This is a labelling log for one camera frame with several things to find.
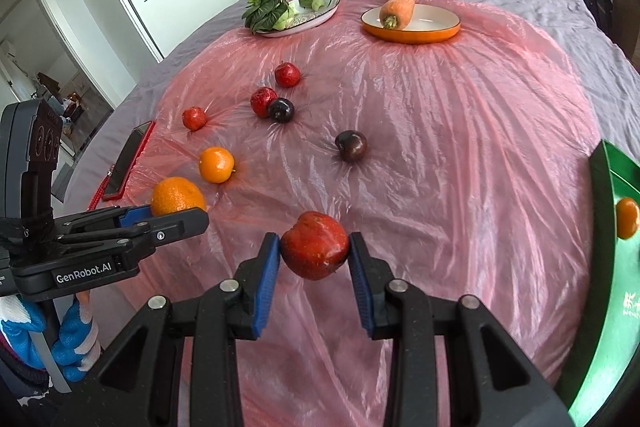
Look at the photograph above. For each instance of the pink plastic sheet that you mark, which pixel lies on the pink plastic sheet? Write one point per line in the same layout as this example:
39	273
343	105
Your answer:
450	157

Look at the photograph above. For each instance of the dark purple plum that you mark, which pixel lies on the dark purple plum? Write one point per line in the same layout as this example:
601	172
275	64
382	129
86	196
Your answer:
351	146
281	111

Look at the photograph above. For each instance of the dark leafy greens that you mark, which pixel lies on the dark leafy greens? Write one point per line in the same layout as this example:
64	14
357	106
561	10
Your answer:
265	9

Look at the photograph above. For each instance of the wooden drawer cabinet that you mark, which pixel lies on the wooden drawer cabinet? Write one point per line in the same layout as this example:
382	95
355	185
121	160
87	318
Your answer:
627	22

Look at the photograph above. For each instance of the pale green bok choy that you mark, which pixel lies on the pale green bok choy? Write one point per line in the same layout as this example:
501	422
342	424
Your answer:
311	2
283	19

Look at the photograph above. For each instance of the green tray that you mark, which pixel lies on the green tray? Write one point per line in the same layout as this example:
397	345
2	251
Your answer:
607	267

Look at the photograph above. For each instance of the large orange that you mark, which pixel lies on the large orange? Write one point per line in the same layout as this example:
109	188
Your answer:
177	197

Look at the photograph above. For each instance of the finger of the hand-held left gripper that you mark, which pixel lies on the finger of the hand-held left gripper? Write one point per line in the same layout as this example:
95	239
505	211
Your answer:
135	214
170	227

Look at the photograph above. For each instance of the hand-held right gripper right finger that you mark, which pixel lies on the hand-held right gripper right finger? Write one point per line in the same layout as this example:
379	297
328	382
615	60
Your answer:
361	292

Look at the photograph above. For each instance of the small orange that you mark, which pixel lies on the small orange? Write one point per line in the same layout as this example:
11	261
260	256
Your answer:
216	164
628	218

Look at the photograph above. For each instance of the small red apple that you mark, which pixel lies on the small red apple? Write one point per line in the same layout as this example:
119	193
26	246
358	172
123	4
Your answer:
194	118
287	74
261	101

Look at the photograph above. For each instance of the person's left forearm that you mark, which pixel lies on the person's left forearm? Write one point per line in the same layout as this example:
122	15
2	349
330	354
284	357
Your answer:
17	374

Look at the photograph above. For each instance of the large red apple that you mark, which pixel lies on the large red apple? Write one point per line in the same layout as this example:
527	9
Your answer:
315	246

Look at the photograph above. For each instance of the phone in red case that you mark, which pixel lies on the phone in red case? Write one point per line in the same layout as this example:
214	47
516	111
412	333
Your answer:
127	162

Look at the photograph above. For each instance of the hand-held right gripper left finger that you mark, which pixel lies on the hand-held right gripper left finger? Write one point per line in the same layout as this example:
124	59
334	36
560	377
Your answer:
267	287

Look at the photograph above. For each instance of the orange rimmed plate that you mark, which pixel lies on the orange rimmed plate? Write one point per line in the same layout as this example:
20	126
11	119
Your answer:
430	29

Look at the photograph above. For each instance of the carrot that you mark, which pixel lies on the carrot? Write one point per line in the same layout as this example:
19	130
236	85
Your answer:
398	9

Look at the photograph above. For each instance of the person's left hand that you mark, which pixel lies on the person's left hand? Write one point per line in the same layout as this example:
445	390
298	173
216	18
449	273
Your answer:
75	347

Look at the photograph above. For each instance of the white oval plate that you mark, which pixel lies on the white oval plate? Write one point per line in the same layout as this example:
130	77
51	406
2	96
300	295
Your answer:
320	16

